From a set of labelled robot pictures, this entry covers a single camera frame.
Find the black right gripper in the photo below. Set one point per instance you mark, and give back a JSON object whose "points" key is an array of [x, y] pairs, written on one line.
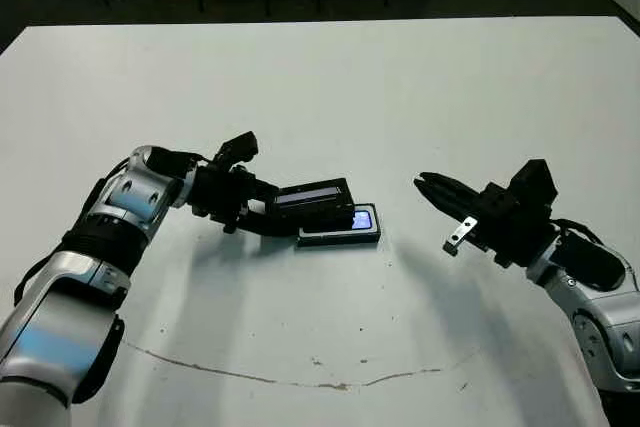
{"points": [[520, 242]]}

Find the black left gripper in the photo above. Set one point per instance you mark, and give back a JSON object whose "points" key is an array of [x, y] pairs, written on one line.
{"points": [[220, 192]]}

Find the black box lid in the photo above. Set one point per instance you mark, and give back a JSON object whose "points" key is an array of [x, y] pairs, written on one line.
{"points": [[310, 197]]}

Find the black box base white insert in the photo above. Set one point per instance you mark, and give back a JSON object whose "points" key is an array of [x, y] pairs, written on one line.
{"points": [[340, 239]]}

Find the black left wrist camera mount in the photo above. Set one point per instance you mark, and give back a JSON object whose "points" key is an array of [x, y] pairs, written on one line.
{"points": [[239, 147]]}

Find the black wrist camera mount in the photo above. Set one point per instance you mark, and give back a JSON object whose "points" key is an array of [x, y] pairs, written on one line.
{"points": [[535, 187], [239, 147]]}

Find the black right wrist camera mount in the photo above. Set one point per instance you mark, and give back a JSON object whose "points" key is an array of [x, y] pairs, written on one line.
{"points": [[535, 187]]}

